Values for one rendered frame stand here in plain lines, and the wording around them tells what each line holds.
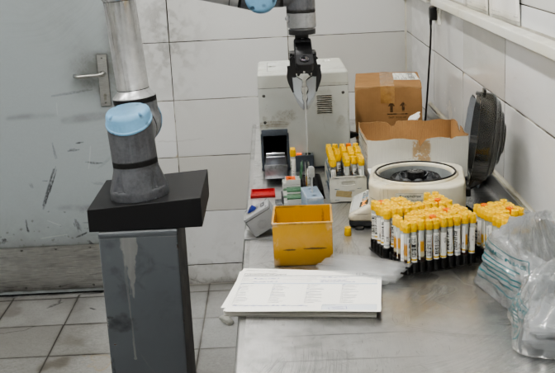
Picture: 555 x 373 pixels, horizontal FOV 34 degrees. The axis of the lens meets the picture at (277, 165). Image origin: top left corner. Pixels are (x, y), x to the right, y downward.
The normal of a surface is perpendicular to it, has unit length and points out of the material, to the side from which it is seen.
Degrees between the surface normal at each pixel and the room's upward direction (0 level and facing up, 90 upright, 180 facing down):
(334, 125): 90
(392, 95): 87
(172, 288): 90
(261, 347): 0
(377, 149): 91
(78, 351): 0
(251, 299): 0
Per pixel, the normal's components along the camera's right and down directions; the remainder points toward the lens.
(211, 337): -0.05, -0.97
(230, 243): 0.01, 0.25
